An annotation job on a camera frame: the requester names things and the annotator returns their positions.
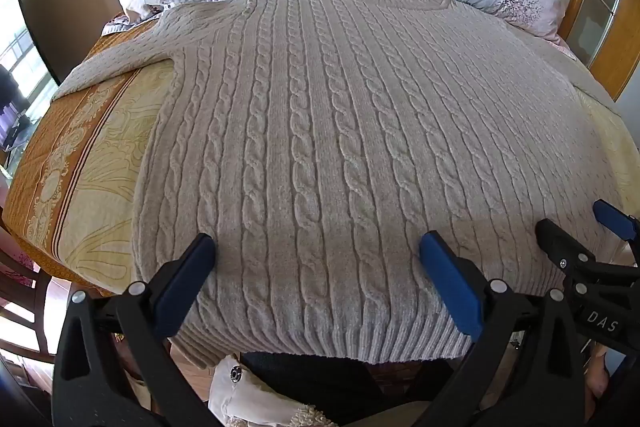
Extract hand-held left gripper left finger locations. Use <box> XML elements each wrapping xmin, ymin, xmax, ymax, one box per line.
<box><xmin>52</xmin><ymin>233</ymin><xmax>236</xmax><ymax>427</ymax></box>

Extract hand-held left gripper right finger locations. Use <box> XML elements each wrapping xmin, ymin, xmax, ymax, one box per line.
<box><xmin>400</xmin><ymin>230</ymin><xmax>588</xmax><ymax>427</ymax></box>

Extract window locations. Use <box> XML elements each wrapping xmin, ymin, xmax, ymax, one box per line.
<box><xmin>0</xmin><ymin>0</ymin><xmax>58</xmax><ymax>168</ymax></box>

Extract white fleece garment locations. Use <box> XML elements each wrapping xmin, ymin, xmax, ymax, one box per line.
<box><xmin>207</xmin><ymin>354</ymin><xmax>351</xmax><ymax>427</ymax></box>

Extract beige cable-knit sweater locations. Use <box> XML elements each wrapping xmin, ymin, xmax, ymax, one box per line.
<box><xmin>50</xmin><ymin>0</ymin><xmax>628</xmax><ymax>370</ymax></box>

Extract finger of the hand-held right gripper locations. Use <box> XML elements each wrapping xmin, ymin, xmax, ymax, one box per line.
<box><xmin>592</xmin><ymin>199</ymin><xmax>640</xmax><ymax>260</ymax></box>
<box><xmin>535</xmin><ymin>218</ymin><xmax>608</xmax><ymax>280</ymax></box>

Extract person's right hand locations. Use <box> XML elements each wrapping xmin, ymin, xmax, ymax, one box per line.
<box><xmin>586</xmin><ymin>341</ymin><xmax>615</xmax><ymax>414</ymax></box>

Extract wooden chair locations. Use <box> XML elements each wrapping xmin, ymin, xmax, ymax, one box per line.
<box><xmin>0</xmin><ymin>207</ymin><xmax>71</xmax><ymax>365</ymax></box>

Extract dark trousers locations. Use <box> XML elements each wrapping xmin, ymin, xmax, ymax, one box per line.
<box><xmin>240</xmin><ymin>349</ymin><xmax>441</xmax><ymax>427</ymax></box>

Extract yellow patterned bedspread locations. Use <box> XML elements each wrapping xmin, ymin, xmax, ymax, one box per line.
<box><xmin>2</xmin><ymin>14</ymin><xmax>640</xmax><ymax>300</ymax></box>

